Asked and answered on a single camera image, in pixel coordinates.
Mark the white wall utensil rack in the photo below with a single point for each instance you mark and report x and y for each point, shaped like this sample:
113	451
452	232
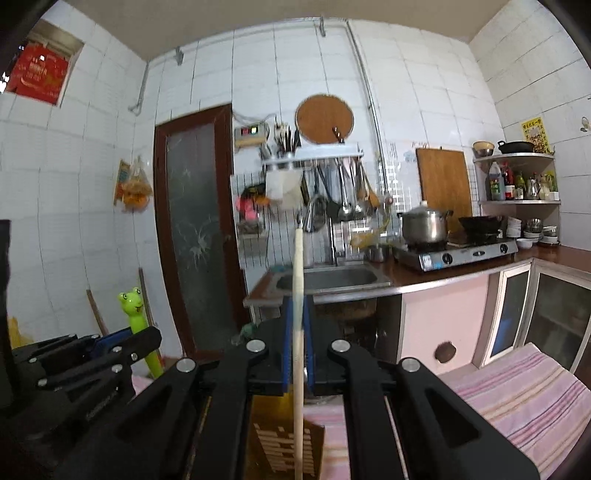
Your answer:
323	152

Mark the pink hanging cloth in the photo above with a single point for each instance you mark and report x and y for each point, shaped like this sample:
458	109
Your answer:
249	207

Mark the steel utensil cup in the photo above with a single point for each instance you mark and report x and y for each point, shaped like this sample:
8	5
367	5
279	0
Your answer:
286	141

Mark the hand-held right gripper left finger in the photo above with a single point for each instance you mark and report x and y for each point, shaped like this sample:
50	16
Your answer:
288	350

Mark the dark sauce bottle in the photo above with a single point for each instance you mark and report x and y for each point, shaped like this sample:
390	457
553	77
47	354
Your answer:
509	184

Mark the black wok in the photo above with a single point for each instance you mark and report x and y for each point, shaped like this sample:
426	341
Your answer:
480	224

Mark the stack of white bowls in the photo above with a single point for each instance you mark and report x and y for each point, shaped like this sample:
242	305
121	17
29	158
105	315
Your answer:
514	227

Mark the leaning wooden stick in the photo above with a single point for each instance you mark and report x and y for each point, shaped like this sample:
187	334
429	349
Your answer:
98	314
146	295

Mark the row of hanging kitchen utensils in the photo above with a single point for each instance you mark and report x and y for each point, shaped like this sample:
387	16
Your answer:
344	189

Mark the steel sink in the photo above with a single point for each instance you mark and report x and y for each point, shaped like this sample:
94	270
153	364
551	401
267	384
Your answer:
337	277

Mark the round wooden board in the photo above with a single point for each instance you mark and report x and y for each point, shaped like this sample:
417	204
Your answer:
323	117

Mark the brown round object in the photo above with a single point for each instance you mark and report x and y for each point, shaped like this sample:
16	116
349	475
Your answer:
445	351

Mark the brown bowl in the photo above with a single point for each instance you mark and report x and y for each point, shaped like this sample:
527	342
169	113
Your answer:
483	148

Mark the yellow wall poster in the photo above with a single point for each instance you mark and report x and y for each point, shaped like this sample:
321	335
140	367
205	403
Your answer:
535	134

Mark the white hanging bag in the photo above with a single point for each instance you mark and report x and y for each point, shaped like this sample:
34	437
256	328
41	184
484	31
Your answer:
281	184

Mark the pink striped tablecloth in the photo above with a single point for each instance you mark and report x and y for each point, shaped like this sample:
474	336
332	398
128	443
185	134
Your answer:
508	406

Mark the long metal wall pipe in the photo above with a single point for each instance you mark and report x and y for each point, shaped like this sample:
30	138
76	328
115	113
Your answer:
364	78

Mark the green frog toy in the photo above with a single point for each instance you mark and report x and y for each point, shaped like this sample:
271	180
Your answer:
131	302

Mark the black pan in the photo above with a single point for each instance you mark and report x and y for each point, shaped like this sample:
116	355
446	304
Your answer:
517	147

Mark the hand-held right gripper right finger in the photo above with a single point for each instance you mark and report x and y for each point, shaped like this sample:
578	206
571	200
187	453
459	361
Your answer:
310	360

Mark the rectangular wooden cutting board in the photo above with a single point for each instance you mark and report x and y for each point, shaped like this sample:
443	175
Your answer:
443	184

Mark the yellow plastic bag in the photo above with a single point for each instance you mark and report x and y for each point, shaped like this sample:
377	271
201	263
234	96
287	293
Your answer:
14	332

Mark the steel cruet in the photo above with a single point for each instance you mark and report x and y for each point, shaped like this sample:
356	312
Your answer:
533	189

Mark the yellow utensil holder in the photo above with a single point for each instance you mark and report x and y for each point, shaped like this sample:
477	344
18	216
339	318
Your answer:
272	443

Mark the short metal wall pipe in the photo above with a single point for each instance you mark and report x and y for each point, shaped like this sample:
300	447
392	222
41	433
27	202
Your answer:
141	87

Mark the clear oil bottle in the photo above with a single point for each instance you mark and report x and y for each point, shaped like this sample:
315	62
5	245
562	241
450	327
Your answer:
496	184

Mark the steel pot with lid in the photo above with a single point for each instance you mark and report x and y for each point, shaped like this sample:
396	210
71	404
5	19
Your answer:
422	226

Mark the white corner shelf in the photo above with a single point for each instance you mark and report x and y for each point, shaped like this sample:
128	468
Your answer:
521	157

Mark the hanging orange plastic bags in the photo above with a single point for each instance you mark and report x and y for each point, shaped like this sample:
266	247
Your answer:
136	187

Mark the glass door cabinet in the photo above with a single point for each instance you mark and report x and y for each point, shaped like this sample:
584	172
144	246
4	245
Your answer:
554	304

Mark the steel gas stove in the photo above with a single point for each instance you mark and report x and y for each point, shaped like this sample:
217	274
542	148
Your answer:
461	256

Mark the wooden chopstick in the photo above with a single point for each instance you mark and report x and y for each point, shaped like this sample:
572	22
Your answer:
299	277

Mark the brown frosted glass door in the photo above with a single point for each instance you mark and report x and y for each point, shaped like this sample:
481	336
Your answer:
194	207

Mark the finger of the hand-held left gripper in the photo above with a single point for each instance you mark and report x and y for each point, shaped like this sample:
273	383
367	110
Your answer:
108	342
143	341

